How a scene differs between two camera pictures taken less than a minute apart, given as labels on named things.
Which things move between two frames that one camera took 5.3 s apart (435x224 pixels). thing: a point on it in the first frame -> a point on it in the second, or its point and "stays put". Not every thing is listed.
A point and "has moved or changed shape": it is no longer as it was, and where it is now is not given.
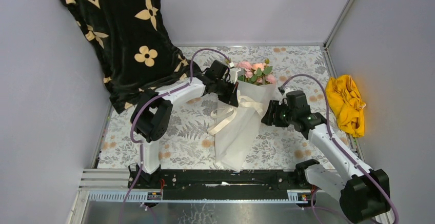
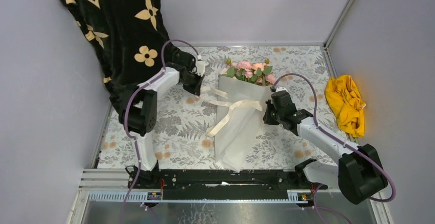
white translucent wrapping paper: (236, 127) stays put
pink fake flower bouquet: (256, 73) stays put
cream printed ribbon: (241, 100) has moved or changed shape
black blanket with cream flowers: (121, 19) stays put
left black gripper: (230, 97) -> (195, 88)
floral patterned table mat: (193, 143) stays put
